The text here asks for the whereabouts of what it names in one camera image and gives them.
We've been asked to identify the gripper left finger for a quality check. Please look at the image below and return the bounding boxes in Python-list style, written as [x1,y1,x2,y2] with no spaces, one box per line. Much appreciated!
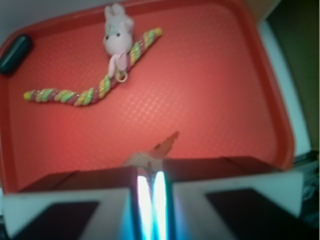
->
[3,167,140,240]

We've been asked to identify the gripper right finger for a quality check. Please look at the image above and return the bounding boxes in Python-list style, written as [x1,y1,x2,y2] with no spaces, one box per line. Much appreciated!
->
[163,156,320,240]

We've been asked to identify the silver keys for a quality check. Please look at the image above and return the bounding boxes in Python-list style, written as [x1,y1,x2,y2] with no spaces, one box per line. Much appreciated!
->
[122,131,180,173]

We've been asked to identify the red plastic tray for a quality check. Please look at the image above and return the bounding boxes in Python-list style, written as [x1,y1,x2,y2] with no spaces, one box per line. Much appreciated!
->
[0,0,295,193]

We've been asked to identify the dark teal capsule object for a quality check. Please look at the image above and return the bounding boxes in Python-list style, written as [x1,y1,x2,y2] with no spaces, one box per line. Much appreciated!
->
[0,34,33,74]

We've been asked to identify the multicolour twisted rope toy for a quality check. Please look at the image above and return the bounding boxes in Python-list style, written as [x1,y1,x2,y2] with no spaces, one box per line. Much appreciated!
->
[23,27,163,107]

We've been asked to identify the pink plush bunny keychain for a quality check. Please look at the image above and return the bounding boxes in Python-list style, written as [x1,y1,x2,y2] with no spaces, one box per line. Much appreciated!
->
[103,3,134,83]

